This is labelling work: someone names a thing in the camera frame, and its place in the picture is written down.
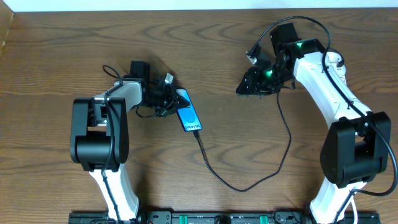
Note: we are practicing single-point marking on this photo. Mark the blue Samsung Galaxy smartphone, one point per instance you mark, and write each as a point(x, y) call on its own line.
point(188, 116)

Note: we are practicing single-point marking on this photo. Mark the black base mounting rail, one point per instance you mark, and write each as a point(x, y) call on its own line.
point(165, 217)

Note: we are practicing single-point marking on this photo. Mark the white power strip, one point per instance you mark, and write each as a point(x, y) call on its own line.
point(341, 71)

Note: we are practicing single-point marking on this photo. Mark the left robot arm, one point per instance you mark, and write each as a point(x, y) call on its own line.
point(99, 139)

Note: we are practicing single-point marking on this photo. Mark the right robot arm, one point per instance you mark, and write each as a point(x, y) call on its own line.
point(356, 148)

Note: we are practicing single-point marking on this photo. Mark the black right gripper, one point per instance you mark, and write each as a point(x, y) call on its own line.
point(253, 82)

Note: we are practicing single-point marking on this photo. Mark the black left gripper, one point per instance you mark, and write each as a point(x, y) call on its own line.
point(170, 99)

